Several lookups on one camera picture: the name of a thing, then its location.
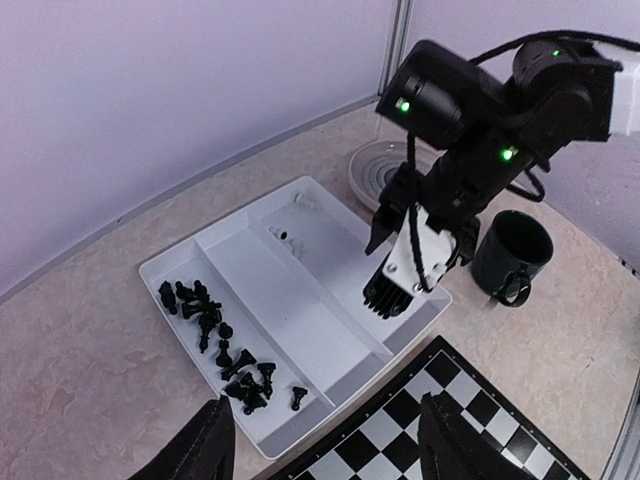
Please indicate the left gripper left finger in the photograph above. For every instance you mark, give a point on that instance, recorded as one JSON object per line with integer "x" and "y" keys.
{"x": 203, "y": 449}

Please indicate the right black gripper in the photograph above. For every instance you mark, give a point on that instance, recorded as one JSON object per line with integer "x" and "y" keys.
{"x": 394, "y": 201}

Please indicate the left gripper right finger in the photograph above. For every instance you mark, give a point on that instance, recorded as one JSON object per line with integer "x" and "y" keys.
{"x": 450, "y": 448}

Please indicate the black and silver chessboard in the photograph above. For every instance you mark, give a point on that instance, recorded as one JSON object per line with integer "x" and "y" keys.
{"x": 380, "y": 441}

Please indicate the white plastic divided tray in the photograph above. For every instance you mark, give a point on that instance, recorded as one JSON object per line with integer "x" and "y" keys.
{"x": 305, "y": 312}

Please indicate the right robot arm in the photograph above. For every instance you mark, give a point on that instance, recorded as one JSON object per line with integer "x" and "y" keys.
{"x": 565, "y": 86}

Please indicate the white chess piece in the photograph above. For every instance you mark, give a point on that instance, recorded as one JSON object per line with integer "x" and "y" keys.
{"x": 305, "y": 201}

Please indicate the white plate with rings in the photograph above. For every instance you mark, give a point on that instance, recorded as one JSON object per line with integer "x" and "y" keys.
{"x": 372, "y": 167}

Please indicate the dark green mug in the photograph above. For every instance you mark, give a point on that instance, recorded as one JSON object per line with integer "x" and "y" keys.
{"x": 514, "y": 250}

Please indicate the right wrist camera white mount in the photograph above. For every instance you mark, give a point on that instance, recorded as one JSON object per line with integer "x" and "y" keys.
{"x": 418, "y": 259}

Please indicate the right aluminium frame post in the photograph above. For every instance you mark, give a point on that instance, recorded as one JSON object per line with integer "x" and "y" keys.
{"x": 396, "y": 40}

